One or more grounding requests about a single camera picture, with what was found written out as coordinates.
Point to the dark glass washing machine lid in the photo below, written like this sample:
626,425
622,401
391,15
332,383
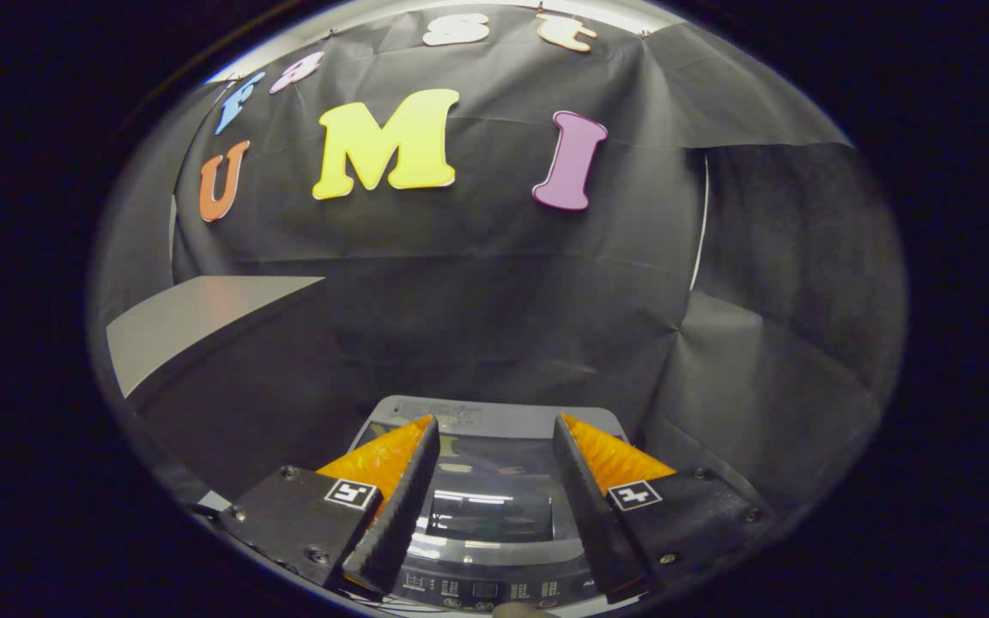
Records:
494,515

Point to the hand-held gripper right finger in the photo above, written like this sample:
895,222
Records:
593,524

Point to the grey washing machine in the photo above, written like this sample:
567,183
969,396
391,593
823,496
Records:
494,590

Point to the grey cabinet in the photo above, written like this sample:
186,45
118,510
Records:
185,318

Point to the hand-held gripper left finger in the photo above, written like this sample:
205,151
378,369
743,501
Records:
400,524

